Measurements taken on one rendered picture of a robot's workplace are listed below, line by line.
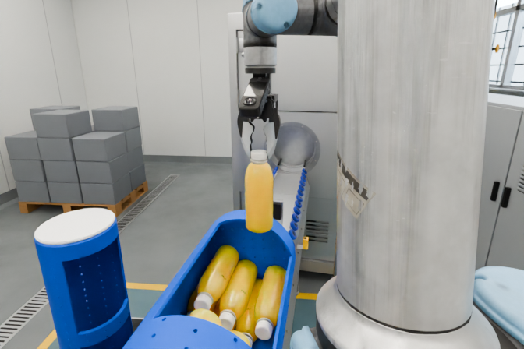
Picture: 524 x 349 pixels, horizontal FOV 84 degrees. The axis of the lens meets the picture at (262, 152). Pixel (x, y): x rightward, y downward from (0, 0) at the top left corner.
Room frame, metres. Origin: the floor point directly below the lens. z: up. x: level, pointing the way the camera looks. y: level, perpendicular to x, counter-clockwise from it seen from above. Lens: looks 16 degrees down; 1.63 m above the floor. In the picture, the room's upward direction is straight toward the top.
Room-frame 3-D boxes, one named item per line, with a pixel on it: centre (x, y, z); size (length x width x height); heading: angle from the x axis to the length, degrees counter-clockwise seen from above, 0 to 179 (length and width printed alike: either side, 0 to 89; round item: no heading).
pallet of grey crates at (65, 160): (3.50, 2.25, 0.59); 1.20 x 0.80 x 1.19; 85
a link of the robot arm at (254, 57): (0.69, 0.01, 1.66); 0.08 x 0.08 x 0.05
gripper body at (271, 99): (0.70, 0.00, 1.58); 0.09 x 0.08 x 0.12; 168
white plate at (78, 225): (1.06, 0.75, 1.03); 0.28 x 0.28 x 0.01
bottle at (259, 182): (0.67, 0.01, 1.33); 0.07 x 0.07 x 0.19
